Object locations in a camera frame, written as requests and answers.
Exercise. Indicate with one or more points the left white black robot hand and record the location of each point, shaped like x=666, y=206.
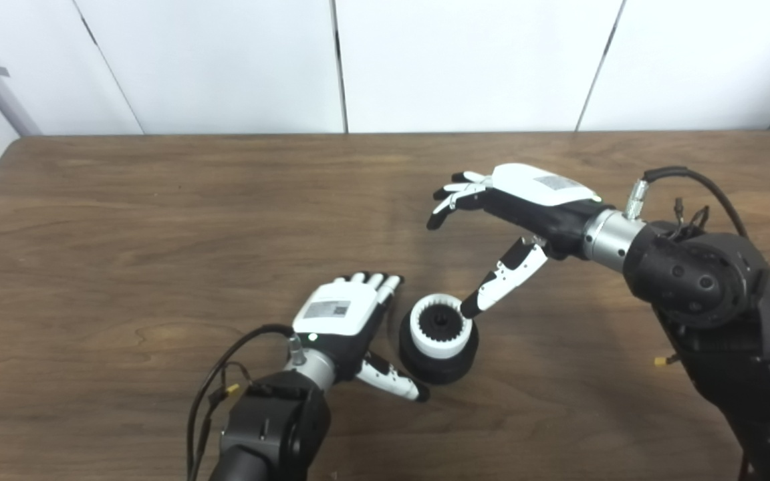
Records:
x=338, y=310

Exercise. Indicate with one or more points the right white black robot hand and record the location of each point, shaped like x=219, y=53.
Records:
x=539, y=194

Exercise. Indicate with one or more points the round black stepped part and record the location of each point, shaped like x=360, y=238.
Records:
x=438, y=371

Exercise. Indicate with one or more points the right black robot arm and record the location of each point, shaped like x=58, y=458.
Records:
x=719, y=300

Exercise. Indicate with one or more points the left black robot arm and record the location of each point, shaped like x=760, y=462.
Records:
x=271, y=427

